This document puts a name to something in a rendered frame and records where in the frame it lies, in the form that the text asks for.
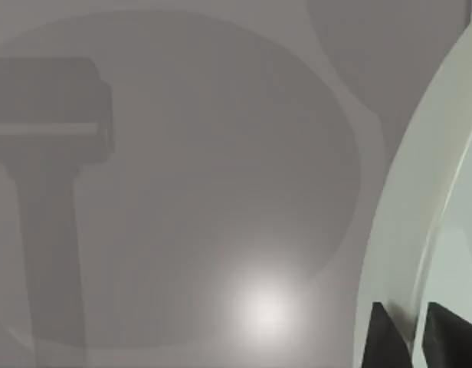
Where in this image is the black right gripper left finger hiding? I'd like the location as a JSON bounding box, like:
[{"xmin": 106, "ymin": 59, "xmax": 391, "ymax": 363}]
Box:
[{"xmin": 360, "ymin": 301, "xmax": 415, "ymax": 368}]

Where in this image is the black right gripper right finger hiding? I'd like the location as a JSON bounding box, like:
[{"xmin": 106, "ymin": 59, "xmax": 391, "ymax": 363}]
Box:
[{"xmin": 421, "ymin": 301, "xmax": 472, "ymax": 368}]

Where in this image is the pale green round plate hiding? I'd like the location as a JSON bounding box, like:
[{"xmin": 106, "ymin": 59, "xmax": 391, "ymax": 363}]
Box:
[{"xmin": 359, "ymin": 10, "xmax": 472, "ymax": 368}]

